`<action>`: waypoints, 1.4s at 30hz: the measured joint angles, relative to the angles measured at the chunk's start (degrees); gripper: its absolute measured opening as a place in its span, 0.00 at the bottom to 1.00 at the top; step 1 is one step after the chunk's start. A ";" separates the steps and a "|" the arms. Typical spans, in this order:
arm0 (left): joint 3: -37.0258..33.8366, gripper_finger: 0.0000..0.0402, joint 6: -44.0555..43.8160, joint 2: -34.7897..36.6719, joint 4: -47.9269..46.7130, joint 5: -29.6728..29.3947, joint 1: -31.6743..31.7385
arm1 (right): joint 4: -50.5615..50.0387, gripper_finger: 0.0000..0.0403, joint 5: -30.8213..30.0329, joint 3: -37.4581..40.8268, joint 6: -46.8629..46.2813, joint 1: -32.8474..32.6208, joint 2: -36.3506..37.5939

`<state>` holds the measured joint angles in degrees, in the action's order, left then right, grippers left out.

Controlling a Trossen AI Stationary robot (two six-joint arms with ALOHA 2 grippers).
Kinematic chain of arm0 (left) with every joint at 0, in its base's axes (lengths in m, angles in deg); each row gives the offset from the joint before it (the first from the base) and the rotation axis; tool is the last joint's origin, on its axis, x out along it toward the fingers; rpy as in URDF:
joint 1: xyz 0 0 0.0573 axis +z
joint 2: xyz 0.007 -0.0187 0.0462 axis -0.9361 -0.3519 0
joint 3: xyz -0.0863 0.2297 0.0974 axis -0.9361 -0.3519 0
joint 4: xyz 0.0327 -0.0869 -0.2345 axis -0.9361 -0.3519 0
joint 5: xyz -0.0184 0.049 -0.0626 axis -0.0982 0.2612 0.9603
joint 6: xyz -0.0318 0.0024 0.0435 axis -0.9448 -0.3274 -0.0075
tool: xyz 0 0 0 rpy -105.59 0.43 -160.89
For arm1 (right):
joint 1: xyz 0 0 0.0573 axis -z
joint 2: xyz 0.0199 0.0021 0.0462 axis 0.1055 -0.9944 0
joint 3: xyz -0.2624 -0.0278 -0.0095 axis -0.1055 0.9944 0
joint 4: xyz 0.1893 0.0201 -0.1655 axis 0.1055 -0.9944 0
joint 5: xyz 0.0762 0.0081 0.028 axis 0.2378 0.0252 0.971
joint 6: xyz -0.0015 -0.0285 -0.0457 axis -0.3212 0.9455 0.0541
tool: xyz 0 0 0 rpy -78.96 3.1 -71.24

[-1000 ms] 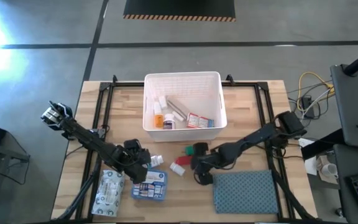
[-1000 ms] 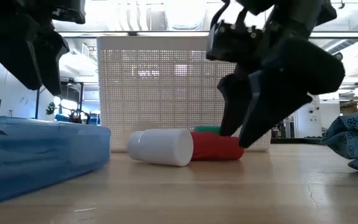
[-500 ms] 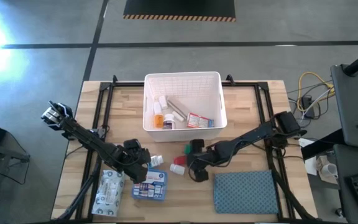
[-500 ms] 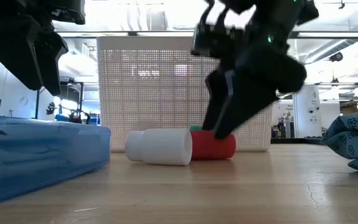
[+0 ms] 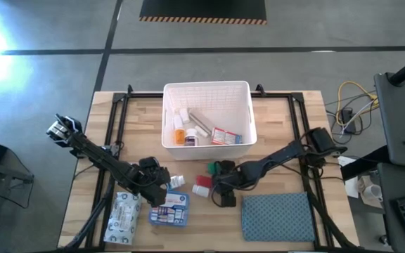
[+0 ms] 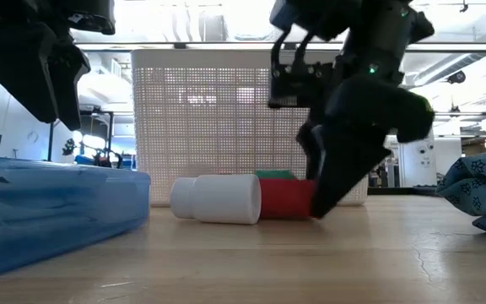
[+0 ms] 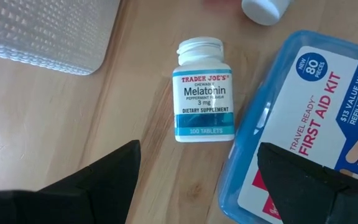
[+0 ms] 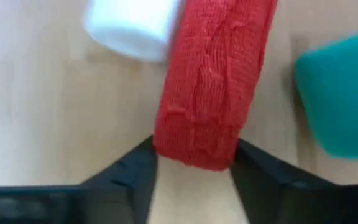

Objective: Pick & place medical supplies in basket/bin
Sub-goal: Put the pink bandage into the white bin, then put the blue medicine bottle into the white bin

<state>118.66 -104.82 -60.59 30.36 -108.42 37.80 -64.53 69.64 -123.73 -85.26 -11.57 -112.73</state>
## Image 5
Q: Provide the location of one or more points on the blue first aid kit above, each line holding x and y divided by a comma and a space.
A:
174, 214

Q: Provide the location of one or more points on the black hazard-striped floor mat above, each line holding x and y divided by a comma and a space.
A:
202, 8

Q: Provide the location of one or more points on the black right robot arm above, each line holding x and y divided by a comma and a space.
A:
283, 154

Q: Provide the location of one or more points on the dark grey desk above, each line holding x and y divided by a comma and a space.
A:
387, 218
399, 123

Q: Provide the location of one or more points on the blue patterned cloth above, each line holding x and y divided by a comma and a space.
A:
278, 218

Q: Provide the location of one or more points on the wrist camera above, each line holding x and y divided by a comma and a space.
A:
227, 199
149, 164

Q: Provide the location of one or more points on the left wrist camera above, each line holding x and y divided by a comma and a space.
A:
149, 164

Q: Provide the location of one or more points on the long grey box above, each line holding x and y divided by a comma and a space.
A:
202, 121

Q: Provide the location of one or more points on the white mug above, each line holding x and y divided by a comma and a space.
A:
373, 192

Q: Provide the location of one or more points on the black metal frame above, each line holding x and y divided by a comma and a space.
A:
142, 95

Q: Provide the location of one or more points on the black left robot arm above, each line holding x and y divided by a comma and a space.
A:
97, 154

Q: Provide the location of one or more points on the white perforated plastic basket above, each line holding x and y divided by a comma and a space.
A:
230, 105

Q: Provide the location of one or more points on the white ribbed bottle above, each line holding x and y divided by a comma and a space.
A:
178, 122

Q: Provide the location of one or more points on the small white bottle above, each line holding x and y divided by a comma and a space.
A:
185, 116

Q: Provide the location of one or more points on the red white medicine box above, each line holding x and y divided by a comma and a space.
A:
225, 136

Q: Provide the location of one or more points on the small orange labelled pill bottle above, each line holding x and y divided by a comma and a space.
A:
179, 137

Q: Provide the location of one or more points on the white bottle blue label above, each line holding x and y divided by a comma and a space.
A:
178, 181

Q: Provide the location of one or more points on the black power adapter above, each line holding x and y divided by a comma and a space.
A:
348, 121

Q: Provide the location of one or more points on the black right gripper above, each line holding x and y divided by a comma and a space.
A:
234, 179

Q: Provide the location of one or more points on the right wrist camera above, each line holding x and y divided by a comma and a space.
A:
227, 199

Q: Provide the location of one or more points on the plain white plastic bottle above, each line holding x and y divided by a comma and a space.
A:
201, 190

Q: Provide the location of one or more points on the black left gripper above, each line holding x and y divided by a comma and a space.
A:
155, 182

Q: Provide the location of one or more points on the white paper sheet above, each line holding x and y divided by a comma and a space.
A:
350, 186

